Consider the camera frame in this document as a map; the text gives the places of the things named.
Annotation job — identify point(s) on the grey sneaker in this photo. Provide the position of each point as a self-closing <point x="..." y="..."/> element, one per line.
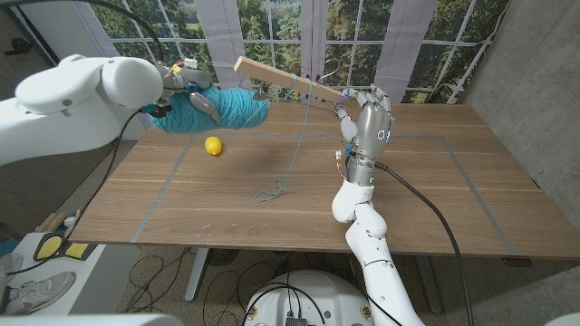
<point x="6" y="267"/>
<point x="41" y="292"/>

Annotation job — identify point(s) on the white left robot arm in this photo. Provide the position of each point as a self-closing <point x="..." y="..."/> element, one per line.
<point x="68" y="108"/>

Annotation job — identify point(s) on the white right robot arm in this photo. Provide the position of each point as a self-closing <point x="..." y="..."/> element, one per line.
<point x="376" y="262"/>

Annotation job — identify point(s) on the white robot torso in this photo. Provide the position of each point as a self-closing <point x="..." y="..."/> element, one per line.
<point x="312" y="299"/>

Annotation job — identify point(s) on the printed window backdrop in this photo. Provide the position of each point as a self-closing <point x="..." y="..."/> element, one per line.
<point x="453" y="45"/>

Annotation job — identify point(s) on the round black floor fan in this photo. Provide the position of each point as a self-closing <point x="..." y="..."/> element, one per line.
<point x="222" y="256"/>

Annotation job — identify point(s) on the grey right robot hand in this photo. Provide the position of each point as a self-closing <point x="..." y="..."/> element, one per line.
<point x="374" y="127"/>

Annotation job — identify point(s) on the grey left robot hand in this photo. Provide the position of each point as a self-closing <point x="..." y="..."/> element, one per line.
<point x="195" y="79"/>

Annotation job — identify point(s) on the wooden rod with metal hook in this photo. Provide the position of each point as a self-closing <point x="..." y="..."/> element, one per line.
<point x="272" y="74"/>

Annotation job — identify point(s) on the yellow black foot pedal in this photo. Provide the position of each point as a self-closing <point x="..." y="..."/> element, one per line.
<point x="50" y="247"/>

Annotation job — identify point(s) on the yellow lemon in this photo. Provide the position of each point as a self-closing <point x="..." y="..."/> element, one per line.
<point x="213" y="146"/>

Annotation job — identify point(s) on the teal yarn skein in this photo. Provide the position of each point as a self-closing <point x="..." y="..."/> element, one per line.
<point x="235" y="108"/>

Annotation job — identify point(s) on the white table leg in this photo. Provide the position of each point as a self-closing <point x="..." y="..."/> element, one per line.
<point x="197" y="271"/>

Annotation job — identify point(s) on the wooden floor block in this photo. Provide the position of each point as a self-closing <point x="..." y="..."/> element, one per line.
<point x="50" y="222"/>

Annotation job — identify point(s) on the white floor board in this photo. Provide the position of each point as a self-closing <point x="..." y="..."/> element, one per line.
<point x="104" y="280"/>

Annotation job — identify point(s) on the black wall hook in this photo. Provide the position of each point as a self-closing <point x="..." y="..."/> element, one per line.
<point x="19" y="45"/>

